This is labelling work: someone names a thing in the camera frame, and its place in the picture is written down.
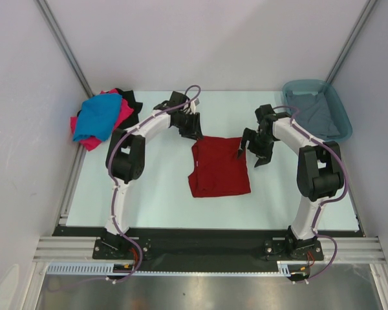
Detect blue t shirt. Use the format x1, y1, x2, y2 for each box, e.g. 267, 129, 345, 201
72, 94, 122, 141

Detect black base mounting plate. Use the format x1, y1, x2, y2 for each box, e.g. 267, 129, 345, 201
52, 226, 363, 273

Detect grey slotted cable duct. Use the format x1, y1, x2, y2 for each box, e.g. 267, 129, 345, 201
47, 262, 308, 277

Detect teal plastic basket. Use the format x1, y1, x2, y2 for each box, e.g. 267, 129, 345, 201
282, 79, 352, 142

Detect red t shirt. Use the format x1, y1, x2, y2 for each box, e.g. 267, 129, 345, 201
188, 136, 251, 198

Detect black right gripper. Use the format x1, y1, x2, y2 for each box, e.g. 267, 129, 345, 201
237, 127, 277, 167

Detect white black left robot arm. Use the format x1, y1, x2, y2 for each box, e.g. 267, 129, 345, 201
101, 85, 203, 258

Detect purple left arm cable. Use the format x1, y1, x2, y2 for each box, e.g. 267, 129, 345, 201
47, 85, 201, 291

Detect right aluminium corner post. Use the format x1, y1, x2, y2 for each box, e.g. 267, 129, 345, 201
325, 0, 380, 84

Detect grey t shirt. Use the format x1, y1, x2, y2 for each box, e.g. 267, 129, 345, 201
286, 91, 340, 141

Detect black folded t shirt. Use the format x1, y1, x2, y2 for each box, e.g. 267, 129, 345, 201
76, 87, 144, 130

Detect left aluminium corner post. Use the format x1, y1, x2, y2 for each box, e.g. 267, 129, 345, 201
34, 0, 94, 98

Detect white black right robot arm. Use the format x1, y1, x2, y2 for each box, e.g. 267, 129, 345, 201
237, 104, 348, 260

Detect aluminium corner post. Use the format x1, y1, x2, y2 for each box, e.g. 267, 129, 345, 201
34, 0, 94, 98
325, 0, 380, 84

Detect aluminium front frame rail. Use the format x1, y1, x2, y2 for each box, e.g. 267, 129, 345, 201
33, 236, 386, 264

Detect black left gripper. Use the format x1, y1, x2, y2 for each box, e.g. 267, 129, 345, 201
173, 112, 204, 141

